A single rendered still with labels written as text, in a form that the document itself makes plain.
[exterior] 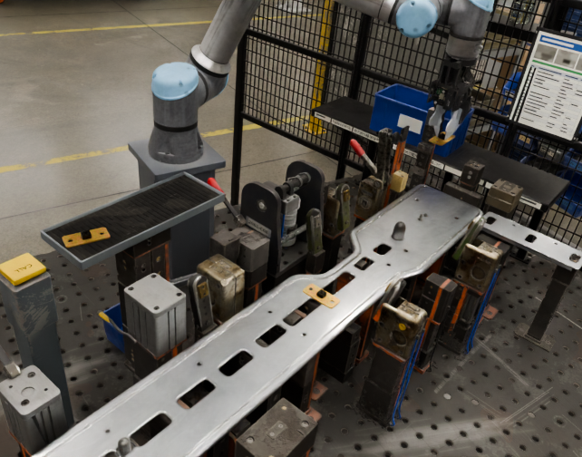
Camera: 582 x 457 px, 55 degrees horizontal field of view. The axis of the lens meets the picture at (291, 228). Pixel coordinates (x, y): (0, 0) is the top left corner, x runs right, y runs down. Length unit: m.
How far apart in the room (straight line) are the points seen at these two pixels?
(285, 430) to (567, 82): 1.38
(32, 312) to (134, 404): 0.26
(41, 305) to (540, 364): 1.30
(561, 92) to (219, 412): 1.42
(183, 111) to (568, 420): 1.26
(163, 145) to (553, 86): 1.19
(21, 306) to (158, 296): 0.24
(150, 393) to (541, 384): 1.06
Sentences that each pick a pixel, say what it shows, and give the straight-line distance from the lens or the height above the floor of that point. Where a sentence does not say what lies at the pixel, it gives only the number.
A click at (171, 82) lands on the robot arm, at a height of 1.32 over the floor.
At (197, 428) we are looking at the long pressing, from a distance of 1.01.
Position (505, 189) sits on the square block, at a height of 1.06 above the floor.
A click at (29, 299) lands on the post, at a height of 1.11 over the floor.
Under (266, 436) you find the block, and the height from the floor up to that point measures 1.03.
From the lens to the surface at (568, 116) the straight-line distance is 1.96.
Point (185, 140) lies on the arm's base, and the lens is 1.51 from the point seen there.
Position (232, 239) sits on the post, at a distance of 1.24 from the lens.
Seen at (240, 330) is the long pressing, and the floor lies 1.00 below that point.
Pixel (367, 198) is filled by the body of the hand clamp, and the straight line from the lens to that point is 1.64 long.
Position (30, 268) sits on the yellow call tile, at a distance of 1.10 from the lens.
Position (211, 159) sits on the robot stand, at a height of 1.10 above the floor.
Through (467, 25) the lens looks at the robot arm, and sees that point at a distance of 1.35.
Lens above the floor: 1.82
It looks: 34 degrees down
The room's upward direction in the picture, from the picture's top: 7 degrees clockwise
